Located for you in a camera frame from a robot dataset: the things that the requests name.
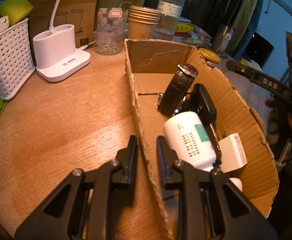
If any yellow tissue box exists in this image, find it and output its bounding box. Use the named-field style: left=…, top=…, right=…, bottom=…
left=239, top=58, right=263, bottom=68

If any yellow-lid jar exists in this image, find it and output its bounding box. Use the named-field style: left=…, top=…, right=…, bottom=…
left=198, top=47, right=221, bottom=67

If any kraft lamp packaging box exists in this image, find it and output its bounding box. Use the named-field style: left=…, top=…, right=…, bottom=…
left=26, top=0, right=104, bottom=53

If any yellow flat box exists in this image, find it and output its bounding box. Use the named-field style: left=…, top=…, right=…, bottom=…
left=176, top=22, right=195, bottom=33

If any white earbuds case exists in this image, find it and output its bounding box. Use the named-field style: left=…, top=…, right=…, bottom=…
left=228, top=177, right=243, bottom=192

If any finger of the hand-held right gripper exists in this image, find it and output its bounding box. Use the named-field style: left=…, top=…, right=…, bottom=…
left=226, top=60, right=256, bottom=80

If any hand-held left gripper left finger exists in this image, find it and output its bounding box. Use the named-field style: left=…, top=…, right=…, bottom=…
left=14, top=135, right=138, bottom=240

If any white perforated plastic basket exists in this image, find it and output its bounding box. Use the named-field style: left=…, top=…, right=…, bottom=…
left=0, top=18, right=36, bottom=100

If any black television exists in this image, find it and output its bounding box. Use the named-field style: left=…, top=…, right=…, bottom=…
left=243, top=32, right=274, bottom=68

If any black slim device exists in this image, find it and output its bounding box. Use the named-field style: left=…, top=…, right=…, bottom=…
left=205, top=123, right=223, bottom=167

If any brown cardboard box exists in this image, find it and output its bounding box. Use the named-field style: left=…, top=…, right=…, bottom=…
left=123, top=38, right=280, bottom=240

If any stack of brown paper cups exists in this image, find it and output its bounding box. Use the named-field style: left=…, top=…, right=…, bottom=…
left=128, top=5, right=161, bottom=40

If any clear plastic water bottle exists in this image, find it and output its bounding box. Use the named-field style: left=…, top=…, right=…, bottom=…
left=154, top=0, right=186, bottom=41

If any yellow and teal curtain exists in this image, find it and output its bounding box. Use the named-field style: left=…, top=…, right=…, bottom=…
left=203, top=0, right=266, bottom=58

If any clear patterned drinking glass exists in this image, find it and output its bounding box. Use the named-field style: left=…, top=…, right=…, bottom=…
left=96, top=7, right=129, bottom=55

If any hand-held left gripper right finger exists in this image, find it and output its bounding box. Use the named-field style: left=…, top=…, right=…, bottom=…
left=155, top=135, right=278, bottom=240

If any white desk lamp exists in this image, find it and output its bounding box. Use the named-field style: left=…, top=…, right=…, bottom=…
left=32, top=0, right=91, bottom=82

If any white pill bottle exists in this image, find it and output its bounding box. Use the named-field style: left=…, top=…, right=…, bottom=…
left=162, top=112, right=216, bottom=172

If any black car key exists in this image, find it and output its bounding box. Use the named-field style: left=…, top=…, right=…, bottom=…
left=186, top=84, right=217, bottom=125

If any steel tumbler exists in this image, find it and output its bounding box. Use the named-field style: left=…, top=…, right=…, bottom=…
left=212, top=22, right=236, bottom=53

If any yellow-green sponge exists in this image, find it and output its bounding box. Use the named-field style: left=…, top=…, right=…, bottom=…
left=0, top=0, right=34, bottom=27

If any black leather strap watch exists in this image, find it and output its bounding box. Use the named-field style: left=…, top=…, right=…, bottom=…
left=157, top=64, right=199, bottom=117

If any red book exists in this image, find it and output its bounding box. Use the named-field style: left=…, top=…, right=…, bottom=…
left=174, top=31, right=194, bottom=39

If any white charger adapter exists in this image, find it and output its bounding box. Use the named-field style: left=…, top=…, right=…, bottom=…
left=217, top=133, right=248, bottom=173

